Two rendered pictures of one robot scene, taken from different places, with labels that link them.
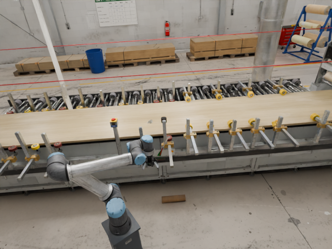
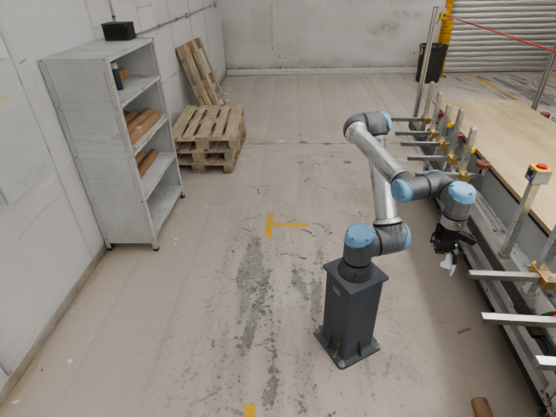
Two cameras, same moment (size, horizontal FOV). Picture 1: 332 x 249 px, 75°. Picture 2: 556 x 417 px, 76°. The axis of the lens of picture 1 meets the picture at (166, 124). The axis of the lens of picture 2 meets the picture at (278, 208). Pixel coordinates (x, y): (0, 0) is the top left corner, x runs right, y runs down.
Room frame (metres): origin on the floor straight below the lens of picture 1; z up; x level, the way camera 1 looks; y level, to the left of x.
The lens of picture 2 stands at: (0.92, -1.03, 1.97)
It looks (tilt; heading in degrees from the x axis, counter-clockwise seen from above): 33 degrees down; 98
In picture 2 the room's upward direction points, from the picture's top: 2 degrees counter-clockwise
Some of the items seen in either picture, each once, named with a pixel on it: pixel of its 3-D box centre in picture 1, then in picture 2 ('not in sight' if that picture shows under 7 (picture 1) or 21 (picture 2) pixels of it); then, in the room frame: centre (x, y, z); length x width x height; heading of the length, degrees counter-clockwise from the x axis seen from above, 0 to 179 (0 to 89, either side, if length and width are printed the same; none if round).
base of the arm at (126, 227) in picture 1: (119, 221); (356, 264); (1.13, 0.45, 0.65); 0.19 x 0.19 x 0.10
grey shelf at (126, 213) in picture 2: not in sight; (130, 146); (-0.69, 1.60, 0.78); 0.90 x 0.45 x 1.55; 95
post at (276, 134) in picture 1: (276, 134); not in sight; (1.95, -1.23, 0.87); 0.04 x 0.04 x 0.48; 2
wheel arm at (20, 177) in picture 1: (29, 164); (438, 158); (1.77, 1.47, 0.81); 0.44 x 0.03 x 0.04; 2
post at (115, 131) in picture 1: (118, 143); (518, 221); (1.89, 0.53, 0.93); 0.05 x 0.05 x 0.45; 2
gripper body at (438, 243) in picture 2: (149, 158); (446, 237); (1.43, 0.16, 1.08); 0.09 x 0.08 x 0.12; 4
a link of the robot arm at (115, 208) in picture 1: (116, 210); (360, 243); (1.14, 0.45, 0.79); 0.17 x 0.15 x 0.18; 22
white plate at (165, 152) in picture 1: (163, 153); (552, 324); (1.88, 0.05, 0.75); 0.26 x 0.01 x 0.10; 92
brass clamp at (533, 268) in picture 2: not in sight; (541, 275); (1.90, 0.25, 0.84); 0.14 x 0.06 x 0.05; 92
